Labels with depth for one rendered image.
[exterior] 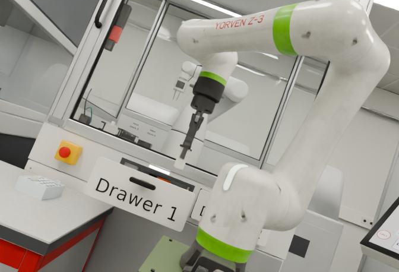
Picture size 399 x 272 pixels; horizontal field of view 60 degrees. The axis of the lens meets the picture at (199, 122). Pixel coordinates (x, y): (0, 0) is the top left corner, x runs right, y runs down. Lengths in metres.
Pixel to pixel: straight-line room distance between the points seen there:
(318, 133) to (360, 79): 0.15
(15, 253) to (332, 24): 0.77
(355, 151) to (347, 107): 3.97
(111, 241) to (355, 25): 1.06
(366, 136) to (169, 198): 4.12
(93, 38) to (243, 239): 0.99
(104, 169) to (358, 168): 4.12
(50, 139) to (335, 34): 1.05
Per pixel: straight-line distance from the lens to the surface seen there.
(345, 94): 0.87
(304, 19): 0.78
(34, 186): 1.06
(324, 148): 0.87
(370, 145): 4.92
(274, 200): 0.76
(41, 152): 1.42
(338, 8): 0.76
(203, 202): 1.30
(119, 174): 0.99
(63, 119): 1.41
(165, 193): 0.97
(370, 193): 4.89
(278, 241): 1.38
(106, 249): 1.38
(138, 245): 1.35
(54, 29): 1.99
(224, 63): 1.09
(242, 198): 0.72
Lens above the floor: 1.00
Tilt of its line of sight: 7 degrees up
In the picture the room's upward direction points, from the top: 21 degrees clockwise
